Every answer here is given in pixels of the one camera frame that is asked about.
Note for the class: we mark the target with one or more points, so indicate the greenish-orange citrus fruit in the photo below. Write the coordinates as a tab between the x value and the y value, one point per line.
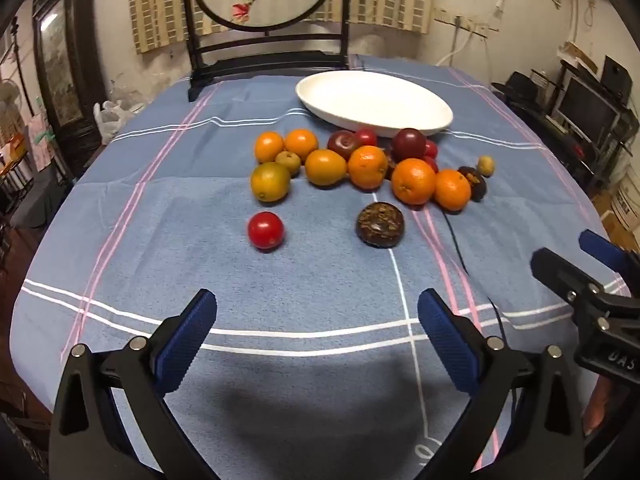
270	181

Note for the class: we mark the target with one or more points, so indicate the dark red plum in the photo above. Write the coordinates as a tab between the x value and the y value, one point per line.
408	144
342	144

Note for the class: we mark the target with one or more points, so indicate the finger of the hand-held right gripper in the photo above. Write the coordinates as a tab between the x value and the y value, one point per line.
555	267
600	246

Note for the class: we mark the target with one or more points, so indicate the blue striped tablecloth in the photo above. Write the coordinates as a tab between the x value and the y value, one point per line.
200	220

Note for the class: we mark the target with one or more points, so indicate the white plastic bag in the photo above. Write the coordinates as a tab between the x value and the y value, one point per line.
107	121

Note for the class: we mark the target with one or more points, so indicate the computer monitor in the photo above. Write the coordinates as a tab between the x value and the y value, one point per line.
587	107

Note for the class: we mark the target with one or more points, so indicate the yellow-orange citrus fruit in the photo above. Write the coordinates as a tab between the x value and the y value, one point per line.
325	167

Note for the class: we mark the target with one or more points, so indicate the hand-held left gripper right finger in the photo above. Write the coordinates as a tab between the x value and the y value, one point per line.
450	340

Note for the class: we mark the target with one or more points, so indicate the small green-brown pear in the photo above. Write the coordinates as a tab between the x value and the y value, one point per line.
288	163

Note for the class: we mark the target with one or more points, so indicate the orange mandarin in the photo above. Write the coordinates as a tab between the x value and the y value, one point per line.
269	146
367	166
413	181
301	144
452	189

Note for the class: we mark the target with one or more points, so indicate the dark purple mangosteen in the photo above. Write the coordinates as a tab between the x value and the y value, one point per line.
477	183

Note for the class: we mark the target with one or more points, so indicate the white oval plate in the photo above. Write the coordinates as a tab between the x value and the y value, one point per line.
374	102

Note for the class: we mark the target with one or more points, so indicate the white bucket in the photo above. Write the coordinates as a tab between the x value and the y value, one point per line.
626	200

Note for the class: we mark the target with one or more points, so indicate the checked woven wall blind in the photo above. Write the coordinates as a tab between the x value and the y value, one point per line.
155	5

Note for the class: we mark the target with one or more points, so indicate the small yellow-green fruit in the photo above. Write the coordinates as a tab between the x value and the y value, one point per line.
485	165

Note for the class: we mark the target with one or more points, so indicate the dark wooden cabinet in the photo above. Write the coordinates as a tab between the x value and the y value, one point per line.
60	60

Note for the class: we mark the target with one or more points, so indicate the black speaker box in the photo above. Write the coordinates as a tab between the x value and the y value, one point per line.
617	75

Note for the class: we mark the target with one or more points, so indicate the black hat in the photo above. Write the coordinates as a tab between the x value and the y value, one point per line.
520	87

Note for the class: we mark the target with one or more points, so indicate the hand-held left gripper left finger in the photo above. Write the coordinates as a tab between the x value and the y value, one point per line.
187	340

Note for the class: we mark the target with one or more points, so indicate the white wall power strip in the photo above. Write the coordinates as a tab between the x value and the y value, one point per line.
462	22

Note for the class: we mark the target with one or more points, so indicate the person's right hand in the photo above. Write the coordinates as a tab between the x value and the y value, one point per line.
596	405

